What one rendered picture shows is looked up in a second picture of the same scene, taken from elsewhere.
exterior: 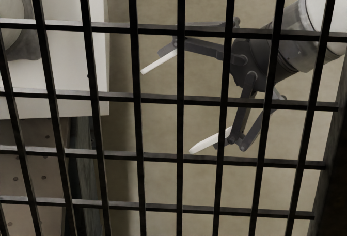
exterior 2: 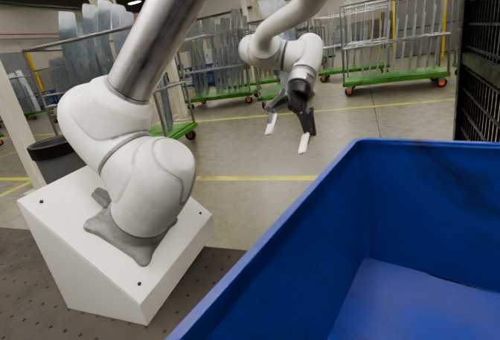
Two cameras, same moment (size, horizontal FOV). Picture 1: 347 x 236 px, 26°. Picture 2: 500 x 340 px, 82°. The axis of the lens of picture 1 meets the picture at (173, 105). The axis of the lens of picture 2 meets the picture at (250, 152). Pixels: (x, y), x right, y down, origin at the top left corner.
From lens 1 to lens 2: 1.09 m
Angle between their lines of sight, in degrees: 59
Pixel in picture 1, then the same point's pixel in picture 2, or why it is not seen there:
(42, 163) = (233, 258)
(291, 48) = (309, 78)
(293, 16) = (302, 69)
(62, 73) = (190, 220)
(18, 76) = (176, 237)
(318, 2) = (305, 59)
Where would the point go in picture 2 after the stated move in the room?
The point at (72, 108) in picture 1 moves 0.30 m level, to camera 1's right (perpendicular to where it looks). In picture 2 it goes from (204, 237) to (242, 191)
